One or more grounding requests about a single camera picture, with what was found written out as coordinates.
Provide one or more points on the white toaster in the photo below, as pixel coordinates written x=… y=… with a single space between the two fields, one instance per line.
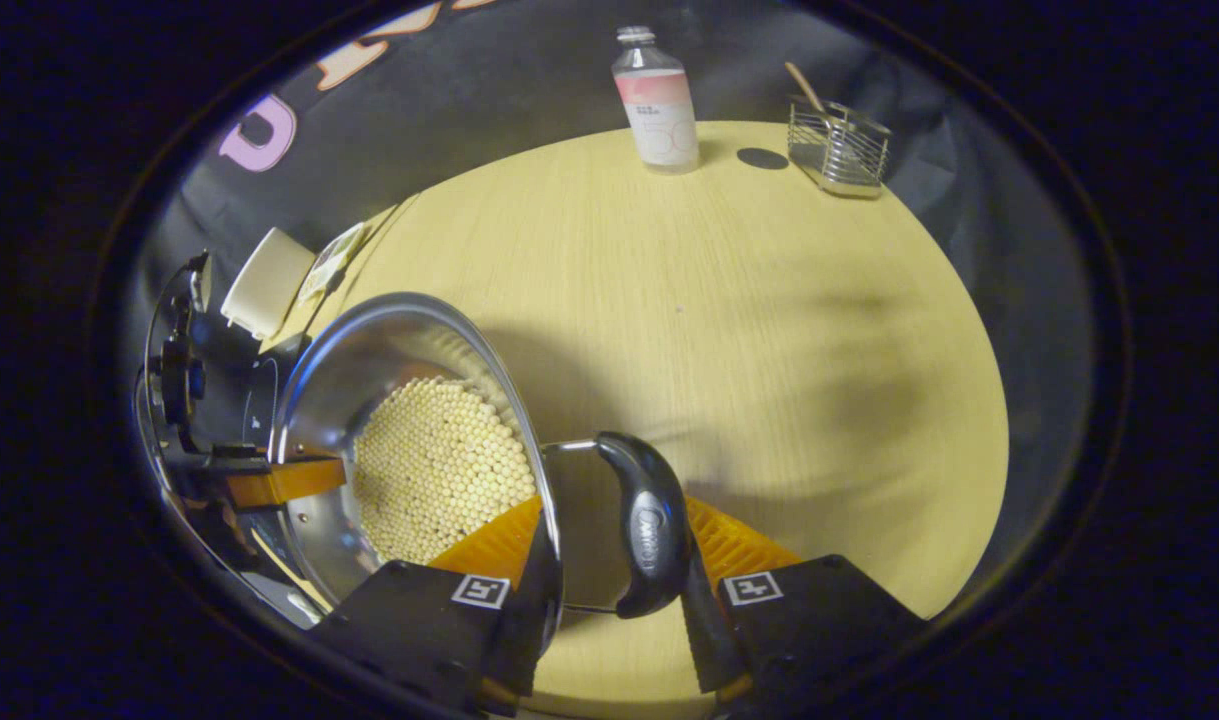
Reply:
x=269 y=280

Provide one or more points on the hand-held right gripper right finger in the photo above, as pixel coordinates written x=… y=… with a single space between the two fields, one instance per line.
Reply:
x=709 y=640

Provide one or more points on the black backdrop cloth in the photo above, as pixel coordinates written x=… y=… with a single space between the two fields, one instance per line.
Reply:
x=489 y=90

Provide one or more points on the small black disc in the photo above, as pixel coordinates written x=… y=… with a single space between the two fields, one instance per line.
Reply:
x=762 y=158

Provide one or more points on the clear bottle with pink label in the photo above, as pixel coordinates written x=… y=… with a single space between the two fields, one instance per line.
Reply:
x=659 y=120

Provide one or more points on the wooden spoon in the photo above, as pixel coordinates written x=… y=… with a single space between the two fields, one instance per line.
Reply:
x=804 y=87

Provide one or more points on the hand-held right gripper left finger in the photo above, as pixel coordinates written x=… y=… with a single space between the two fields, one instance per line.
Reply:
x=524 y=630

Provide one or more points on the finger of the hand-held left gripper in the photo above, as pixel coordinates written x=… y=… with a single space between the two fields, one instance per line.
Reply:
x=289 y=482

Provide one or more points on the pile of cream beads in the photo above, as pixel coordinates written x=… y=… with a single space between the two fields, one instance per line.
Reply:
x=439 y=470

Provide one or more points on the white divided dish of beans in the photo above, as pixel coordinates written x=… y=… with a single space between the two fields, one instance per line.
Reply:
x=331 y=262

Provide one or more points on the black induction cooktop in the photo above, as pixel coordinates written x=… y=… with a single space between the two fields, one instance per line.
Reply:
x=269 y=385

